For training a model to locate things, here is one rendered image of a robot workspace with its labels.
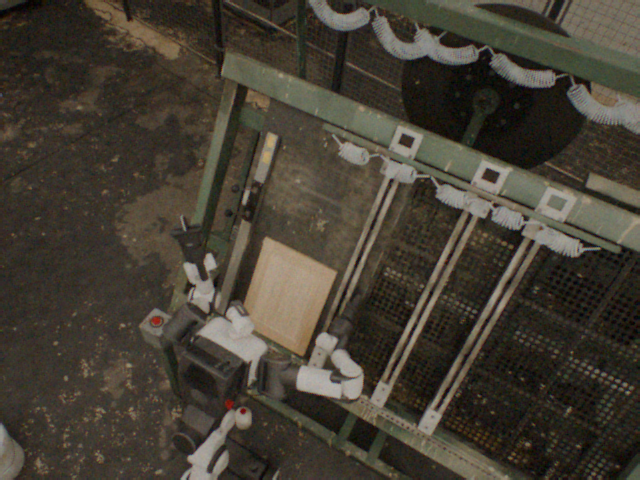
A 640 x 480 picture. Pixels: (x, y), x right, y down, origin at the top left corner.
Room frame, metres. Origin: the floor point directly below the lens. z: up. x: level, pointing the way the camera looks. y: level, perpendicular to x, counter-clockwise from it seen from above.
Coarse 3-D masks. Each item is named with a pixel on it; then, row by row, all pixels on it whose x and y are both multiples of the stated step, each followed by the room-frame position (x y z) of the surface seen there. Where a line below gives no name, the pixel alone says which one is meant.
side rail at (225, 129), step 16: (224, 96) 1.77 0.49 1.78; (240, 96) 1.80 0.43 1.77; (224, 112) 1.73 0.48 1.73; (224, 128) 1.70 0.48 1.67; (224, 144) 1.68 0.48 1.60; (208, 160) 1.63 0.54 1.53; (224, 160) 1.67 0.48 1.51; (208, 176) 1.59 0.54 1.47; (224, 176) 1.66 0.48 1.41; (208, 192) 1.55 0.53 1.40; (208, 208) 1.53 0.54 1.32; (192, 224) 1.48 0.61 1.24; (208, 224) 1.52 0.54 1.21; (176, 288) 1.31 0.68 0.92
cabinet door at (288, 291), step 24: (264, 264) 1.34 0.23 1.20; (288, 264) 1.33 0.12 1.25; (312, 264) 1.31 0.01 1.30; (264, 288) 1.27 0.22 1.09; (288, 288) 1.26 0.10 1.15; (312, 288) 1.25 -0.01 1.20; (264, 312) 1.20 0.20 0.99; (288, 312) 1.19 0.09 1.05; (312, 312) 1.17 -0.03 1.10; (288, 336) 1.12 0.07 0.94
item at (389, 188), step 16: (400, 128) 1.51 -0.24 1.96; (416, 144) 1.47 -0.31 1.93; (384, 192) 1.42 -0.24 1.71; (384, 208) 1.37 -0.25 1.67; (368, 224) 1.34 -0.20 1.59; (368, 240) 1.32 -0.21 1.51; (352, 256) 1.27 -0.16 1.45; (368, 256) 1.29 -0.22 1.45; (352, 272) 1.25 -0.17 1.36; (352, 288) 1.19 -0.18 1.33; (336, 304) 1.15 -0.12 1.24; (320, 352) 1.02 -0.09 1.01; (320, 368) 0.98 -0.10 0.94
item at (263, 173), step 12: (276, 144) 1.63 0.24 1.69; (264, 168) 1.58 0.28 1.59; (264, 180) 1.55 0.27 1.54; (264, 192) 1.54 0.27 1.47; (240, 228) 1.44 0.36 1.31; (252, 228) 1.45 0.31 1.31; (240, 240) 1.41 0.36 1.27; (240, 252) 1.37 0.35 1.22; (240, 264) 1.35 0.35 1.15; (228, 276) 1.31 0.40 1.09; (228, 288) 1.28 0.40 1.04; (228, 300) 1.25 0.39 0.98
